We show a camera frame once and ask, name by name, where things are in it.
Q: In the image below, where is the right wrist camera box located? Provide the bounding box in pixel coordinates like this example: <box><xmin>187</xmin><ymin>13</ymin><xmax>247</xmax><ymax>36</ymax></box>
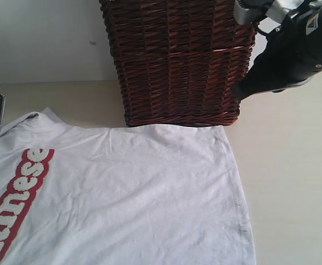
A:
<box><xmin>234</xmin><ymin>0</ymin><xmax>322</xmax><ymax>25</ymax></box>

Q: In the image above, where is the white t-shirt red lettering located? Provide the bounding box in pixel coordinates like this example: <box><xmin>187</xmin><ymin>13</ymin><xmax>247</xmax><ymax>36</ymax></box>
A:
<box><xmin>0</xmin><ymin>109</ymin><xmax>256</xmax><ymax>264</ymax></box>

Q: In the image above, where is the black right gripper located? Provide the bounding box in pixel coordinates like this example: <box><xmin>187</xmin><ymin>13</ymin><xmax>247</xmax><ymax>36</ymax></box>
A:
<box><xmin>232</xmin><ymin>2</ymin><xmax>322</xmax><ymax>101</ymax></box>

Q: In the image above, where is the dark brown wicker basket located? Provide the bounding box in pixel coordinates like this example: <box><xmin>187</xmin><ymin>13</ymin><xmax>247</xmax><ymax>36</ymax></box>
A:
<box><xmin>100</xmin><ymin>1</ymin><xmax>256</xmax><ymax>127</ymax></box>

